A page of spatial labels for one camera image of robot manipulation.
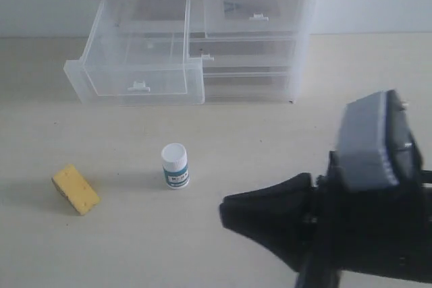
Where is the clear bottom drawer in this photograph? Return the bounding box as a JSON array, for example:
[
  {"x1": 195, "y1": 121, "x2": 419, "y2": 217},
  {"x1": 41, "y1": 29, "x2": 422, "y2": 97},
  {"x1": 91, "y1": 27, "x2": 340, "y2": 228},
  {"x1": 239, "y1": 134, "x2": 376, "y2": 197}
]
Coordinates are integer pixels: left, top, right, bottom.
[{"x1": 203, "y1": 66, "x2": 290, "y2": 100}]

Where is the clear drawer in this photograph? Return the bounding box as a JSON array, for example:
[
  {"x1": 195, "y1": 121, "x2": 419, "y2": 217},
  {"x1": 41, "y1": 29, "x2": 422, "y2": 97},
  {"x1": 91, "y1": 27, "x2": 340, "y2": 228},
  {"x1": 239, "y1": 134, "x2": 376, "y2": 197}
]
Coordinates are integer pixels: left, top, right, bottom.
[
  {"x1": 190, "y1": 0, "x2": 305, "y2": 38},
  {"x1": 63, "y1": 0, "x2": 205, "y2": 106},
  {"x1": 189, "y1": 39, "x2": 296, "y2": 67},
  {"x1": 203, "y1": 66, "x2": 290, "y2": 100}
]

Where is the white pill bottle blue label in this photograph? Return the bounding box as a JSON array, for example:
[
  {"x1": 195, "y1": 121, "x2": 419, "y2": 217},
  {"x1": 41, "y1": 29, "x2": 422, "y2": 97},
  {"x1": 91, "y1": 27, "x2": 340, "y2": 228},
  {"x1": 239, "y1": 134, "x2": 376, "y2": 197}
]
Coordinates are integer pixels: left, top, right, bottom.
[{"x1": 161, "y1": 143, "x2": 190, "y2": 189}]

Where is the pile of rubber bands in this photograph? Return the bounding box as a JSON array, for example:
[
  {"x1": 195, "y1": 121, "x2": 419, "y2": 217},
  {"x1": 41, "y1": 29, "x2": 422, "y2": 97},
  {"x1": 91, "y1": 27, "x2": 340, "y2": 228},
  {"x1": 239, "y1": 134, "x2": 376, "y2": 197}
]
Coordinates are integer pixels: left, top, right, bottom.
[{"x1": 223, "y1": 0, "x2": 242, "y2": 20}]

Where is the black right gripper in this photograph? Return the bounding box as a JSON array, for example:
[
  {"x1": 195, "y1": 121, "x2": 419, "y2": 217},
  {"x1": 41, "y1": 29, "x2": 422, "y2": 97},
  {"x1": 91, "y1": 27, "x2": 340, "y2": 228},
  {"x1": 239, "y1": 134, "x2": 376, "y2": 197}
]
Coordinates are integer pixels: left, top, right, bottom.
[{"x1": 219, "y1": 152, "x2": 431, "y2": 287}]

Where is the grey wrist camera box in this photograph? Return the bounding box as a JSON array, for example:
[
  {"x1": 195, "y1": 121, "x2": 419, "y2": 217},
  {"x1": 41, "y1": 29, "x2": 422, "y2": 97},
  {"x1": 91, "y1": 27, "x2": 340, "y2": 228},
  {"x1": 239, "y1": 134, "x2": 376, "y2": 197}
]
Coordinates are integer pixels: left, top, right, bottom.
[{"x1": 335, "y1": 90, "x2": 422, "y2": 192}]

